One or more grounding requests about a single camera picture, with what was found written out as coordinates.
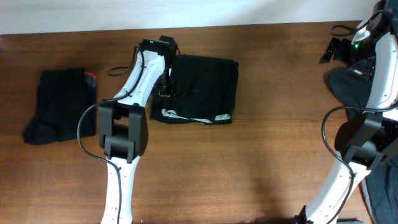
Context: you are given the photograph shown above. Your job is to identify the folded black shorts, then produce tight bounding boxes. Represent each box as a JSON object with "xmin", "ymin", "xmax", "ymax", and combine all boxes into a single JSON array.
[{"xmin": 23, "ymin": 68, "xmax": 96, "ymax": 145}]

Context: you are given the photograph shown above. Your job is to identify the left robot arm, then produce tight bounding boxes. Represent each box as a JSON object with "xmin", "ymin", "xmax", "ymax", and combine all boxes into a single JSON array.
[{"xmin": 98, "ymin": 35, "xmax": 179, "ymax": 223}]

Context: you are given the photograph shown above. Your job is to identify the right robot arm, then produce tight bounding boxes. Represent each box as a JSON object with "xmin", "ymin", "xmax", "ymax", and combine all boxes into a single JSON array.
[{"xmin": 292, "ymin": 0, "xmax": 397, "ymax": 223}]

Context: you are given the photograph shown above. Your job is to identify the dark grey clothes pile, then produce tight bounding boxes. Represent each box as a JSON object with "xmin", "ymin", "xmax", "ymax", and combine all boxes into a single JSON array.
[{"xmin": 323, "ymin": 67, "xmax": 397, "ymax": 224}]

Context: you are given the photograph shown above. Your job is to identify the dark green shorts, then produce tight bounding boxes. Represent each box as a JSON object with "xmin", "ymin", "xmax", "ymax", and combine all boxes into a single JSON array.
[{"xmin": 150, "ymin": 55, "xmax": 239, "ymax": 124}]

